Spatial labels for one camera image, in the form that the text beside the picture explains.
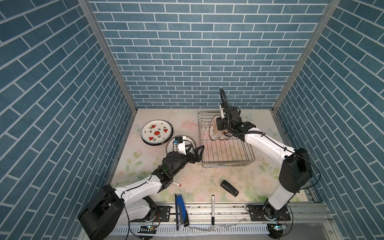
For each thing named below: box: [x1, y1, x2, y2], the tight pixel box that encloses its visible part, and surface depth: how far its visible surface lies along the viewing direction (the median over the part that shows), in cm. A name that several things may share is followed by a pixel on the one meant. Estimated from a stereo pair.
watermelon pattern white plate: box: [141, 120, 172, 144], surface depth 105 cm
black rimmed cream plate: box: [141, 119, 174, 146], surface depth 104 cm
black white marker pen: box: [211, 195, 215, 226], surface depth 76 cm
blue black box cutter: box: [175, 194, 190, 231], surface depth 74 cm
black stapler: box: [220, 180, 239, 198], surface depth 81 cm
